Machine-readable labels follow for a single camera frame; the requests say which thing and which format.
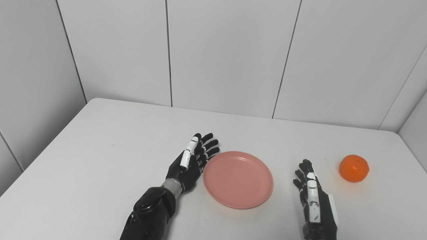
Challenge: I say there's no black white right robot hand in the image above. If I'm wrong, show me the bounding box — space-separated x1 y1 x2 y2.
293 159 339 240

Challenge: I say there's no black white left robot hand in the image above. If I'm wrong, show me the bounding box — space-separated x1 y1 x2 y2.
165 133 221 193

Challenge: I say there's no pink round plate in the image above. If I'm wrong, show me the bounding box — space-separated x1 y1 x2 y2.
203 151 274 210

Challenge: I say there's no orange fruit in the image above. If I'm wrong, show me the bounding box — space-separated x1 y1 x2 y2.
339 154 370 183

